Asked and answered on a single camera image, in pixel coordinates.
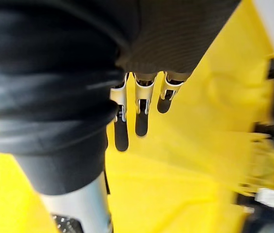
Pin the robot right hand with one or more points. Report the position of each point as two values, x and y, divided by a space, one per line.
54 72

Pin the grey trash can yellow lid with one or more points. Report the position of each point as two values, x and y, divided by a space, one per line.
175 174

